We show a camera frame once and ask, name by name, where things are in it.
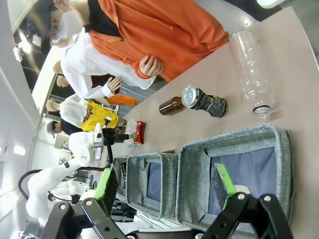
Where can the person with grey cap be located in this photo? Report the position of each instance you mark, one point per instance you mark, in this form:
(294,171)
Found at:
(57,128)

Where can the orange sleeved forearm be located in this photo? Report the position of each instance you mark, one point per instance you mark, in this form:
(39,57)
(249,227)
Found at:
(123,100)

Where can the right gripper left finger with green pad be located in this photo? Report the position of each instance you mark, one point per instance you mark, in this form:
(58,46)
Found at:
(106,189)

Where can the hand of orange jacket person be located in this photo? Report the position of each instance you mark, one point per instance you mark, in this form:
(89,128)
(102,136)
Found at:
(150,66)

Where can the large clear plastic bottle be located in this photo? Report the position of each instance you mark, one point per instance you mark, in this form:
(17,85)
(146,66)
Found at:
(251,69)

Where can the brown item in basket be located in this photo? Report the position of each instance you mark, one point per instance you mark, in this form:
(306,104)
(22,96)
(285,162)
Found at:
(123,170)

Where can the crushed clear plastic bottle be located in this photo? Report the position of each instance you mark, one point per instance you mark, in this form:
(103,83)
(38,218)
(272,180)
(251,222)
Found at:
(130,128)

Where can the person in white coat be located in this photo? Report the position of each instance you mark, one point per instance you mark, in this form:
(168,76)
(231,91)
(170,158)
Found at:
(82,62)

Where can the black patterned drink can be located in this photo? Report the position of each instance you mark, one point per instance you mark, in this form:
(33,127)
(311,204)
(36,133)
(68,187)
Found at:
(207,102)

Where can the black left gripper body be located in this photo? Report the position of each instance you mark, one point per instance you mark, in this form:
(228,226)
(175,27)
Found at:
(112,137)

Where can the brown glass bottle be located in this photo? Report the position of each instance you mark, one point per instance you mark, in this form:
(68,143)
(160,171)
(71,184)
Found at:
(172,107)

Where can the large grey fabric basket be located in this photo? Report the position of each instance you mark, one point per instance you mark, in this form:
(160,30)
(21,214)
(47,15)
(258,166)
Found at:
(192,174)

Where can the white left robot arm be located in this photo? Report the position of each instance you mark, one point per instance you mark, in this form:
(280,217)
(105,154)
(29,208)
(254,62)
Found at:
(79,147)

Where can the hand of white coat person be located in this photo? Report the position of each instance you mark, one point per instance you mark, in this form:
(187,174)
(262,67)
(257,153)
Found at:
(114,85)

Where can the crushed red can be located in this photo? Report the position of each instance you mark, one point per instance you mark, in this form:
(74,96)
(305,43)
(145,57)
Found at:
(139,133)

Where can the person in orange jacket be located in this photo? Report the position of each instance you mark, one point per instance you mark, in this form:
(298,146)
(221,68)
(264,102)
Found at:
(159,30)

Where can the person in yellow jacket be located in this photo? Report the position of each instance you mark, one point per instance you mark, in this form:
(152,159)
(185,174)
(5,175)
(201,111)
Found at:
(97,117)

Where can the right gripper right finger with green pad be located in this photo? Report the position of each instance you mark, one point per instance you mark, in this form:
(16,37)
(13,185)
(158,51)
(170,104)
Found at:
(225,181)

